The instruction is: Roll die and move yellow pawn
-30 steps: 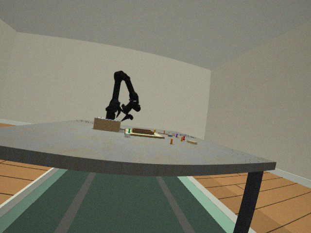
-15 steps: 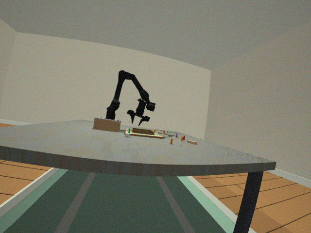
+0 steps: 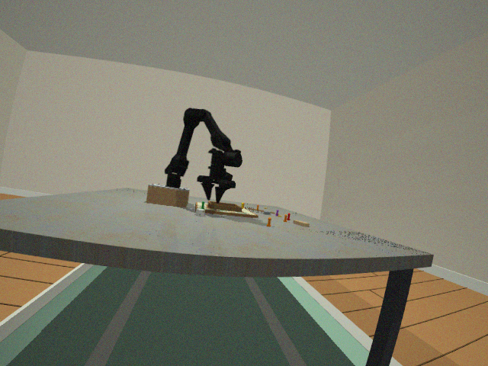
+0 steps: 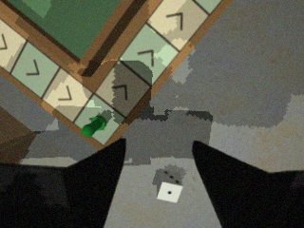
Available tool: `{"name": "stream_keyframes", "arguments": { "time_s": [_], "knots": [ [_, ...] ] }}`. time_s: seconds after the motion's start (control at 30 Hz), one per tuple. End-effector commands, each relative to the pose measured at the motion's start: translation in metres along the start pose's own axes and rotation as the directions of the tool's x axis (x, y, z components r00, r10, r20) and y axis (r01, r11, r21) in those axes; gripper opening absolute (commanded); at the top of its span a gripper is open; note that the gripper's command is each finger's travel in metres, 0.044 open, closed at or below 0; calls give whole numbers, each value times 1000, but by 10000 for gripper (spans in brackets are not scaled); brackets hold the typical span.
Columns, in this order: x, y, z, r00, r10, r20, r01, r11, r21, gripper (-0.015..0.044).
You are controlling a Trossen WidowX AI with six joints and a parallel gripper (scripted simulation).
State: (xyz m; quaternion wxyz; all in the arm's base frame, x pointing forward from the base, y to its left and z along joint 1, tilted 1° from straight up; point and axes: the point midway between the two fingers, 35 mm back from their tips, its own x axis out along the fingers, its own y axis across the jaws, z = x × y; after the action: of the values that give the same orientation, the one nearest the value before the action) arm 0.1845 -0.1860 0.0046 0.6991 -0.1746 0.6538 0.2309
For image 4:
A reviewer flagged white die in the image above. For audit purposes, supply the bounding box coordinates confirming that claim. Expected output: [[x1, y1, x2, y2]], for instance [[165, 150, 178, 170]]
[[157, 169, 182, 202]]

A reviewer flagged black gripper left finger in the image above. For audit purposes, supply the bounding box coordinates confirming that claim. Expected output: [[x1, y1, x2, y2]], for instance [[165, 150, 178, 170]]
[[0, 139, 126, 228]]

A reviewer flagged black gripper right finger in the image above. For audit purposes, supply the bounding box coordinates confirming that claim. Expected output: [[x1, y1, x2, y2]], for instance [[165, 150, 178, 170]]
[[192, 141, 304, 228]]

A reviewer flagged green game pawn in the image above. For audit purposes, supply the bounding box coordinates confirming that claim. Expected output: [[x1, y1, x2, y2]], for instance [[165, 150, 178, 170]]
[[82, 116, 106, 137]]

